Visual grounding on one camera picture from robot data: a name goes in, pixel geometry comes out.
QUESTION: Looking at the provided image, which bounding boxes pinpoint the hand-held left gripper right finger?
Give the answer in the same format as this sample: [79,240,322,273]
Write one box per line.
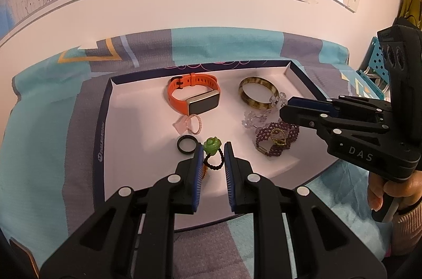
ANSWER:
[223,141,388,279]

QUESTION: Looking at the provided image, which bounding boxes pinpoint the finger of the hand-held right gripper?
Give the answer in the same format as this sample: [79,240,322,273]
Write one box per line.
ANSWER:
[288,96,392,123]
[279,104,390,137]

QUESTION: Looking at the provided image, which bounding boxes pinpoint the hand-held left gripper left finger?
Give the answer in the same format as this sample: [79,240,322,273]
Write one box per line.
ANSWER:
[40,144,205,279]

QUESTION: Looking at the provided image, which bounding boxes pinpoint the dark green ring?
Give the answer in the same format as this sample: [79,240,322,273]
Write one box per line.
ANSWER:
[177,135,199,155]

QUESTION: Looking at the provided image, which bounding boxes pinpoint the green charm black bead bracelet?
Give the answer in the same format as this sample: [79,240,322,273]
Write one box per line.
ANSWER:
[202,136,227,172]

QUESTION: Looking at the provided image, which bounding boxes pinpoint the purple beaded necklace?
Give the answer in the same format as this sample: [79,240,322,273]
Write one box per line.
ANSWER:
[253,121,300,156]

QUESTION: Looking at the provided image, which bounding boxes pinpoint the navy jewelry box tray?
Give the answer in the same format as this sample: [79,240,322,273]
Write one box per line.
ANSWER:
[92,60,344,233]

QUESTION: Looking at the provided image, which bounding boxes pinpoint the person's right forearm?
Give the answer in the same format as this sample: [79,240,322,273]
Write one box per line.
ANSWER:
[390,201,422,257]

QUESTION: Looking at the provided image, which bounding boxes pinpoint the person's right hand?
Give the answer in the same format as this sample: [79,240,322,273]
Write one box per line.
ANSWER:
[367,169,422,213]

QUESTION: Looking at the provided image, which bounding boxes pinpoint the blue plastic basket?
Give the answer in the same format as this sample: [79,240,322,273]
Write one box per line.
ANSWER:
[357,37,394,99]

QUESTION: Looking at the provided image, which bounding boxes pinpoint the tortoiseshell bangle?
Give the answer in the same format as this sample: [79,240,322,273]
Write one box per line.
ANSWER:
[239,76,279,109]

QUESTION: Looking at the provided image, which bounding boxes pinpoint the orange smart watch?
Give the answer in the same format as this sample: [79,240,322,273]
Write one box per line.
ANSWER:
[167,73,221,117]

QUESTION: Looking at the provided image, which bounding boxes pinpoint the teal grey printed blanket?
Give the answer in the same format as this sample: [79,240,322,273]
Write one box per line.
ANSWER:
[0,27,396,279]

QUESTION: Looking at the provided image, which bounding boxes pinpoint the pink coil hair tie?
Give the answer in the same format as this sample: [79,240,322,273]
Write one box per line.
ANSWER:
[173,114,203,135]

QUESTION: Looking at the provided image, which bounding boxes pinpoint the clear crystal bead bracelet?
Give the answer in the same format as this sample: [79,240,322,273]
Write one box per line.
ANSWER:
[242,92,288,130]

